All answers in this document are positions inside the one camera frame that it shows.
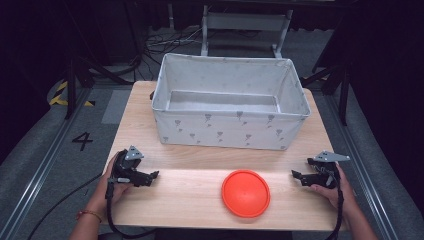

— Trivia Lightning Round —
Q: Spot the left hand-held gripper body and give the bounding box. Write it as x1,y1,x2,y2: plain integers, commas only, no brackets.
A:
111,145,154,188

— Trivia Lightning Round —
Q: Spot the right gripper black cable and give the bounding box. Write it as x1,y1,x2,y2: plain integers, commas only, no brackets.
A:
331,166,345,240

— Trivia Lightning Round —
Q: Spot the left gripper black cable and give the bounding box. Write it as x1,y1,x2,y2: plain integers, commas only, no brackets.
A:
27,172,158,240

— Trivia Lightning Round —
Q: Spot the white fabric storage box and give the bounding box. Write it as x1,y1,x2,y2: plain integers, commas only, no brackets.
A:
149,52,312,151

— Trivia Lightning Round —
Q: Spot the person's left hand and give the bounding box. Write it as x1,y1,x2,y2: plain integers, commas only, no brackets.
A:
87,151,134,214

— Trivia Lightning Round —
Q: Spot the yellow black floor tape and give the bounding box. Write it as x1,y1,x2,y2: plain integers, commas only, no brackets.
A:
49,80,96,108

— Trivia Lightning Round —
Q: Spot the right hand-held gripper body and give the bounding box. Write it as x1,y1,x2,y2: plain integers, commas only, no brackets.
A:
299,150,351,190

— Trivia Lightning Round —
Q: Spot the orange bracelet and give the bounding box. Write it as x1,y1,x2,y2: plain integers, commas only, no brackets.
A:
75,209,103,224

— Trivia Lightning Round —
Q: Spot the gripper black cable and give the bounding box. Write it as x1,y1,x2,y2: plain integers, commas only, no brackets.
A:
27,172,158,240
331,166,345,240

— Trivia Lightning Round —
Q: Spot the person's right hand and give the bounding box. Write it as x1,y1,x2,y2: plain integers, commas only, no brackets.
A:
310,163,361,218

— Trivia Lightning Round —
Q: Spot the black tripod stand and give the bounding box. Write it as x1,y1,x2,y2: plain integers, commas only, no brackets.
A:
301,19,354,127
63,3,134,120

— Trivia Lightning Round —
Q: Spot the orange round plate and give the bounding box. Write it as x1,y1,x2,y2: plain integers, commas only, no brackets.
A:
221,169,271,219

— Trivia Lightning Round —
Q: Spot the grey metal stand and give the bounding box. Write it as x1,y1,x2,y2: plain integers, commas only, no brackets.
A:
199,4,294,59

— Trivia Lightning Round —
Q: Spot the bundle of floor cables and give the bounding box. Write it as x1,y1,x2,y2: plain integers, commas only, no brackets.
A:
143,26,204,61

